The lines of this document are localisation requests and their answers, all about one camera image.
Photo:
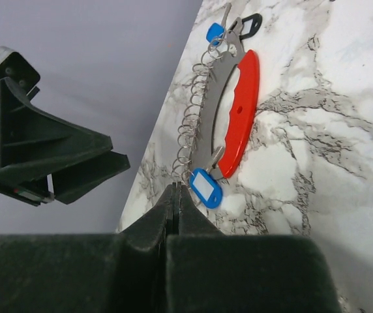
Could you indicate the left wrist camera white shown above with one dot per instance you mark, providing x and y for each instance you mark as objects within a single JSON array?
[{"x": 16, "y": 67}]

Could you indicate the key with blue label tag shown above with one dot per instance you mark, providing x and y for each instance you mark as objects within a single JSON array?
[{"x": 204, "y": 185}]

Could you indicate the red handled metal key holder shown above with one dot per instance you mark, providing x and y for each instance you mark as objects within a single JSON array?
[{"x": 224, "y": 95}]

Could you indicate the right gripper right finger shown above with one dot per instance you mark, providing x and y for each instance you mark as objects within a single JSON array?
[{"x": 208, "y": 271}]

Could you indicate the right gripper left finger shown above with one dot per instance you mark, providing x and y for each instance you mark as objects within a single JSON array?
[{"x": 100, "y": 272}]

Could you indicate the key with small blue tag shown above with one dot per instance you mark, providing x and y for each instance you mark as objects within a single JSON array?
[{"x": 217, "y": 30}]

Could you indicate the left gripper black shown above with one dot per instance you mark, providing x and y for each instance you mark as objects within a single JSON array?
[{"x": 34, "y": 144}]

